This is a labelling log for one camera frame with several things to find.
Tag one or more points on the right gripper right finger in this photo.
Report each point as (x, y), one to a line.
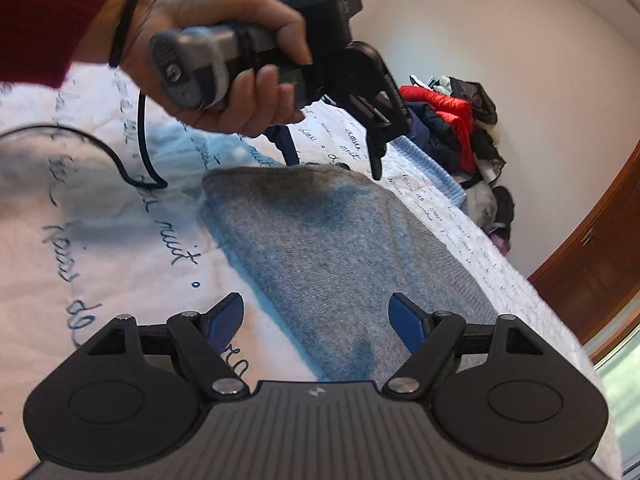
(431, 339)

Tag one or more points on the brown wooden door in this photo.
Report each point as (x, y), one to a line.
(593, 275)

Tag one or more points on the light blue knit blanket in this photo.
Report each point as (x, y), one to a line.
(438, 175)

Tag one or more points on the red jacket clothes heap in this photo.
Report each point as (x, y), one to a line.
(448, 122)

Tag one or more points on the person's left hand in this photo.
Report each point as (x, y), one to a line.
(258, 99)

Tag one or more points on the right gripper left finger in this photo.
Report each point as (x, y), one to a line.
(200, 340)

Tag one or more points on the grey navy knit sweater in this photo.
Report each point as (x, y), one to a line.
(327, 248)

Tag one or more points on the white script-print bedspread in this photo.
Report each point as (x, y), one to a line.
(79, 245)

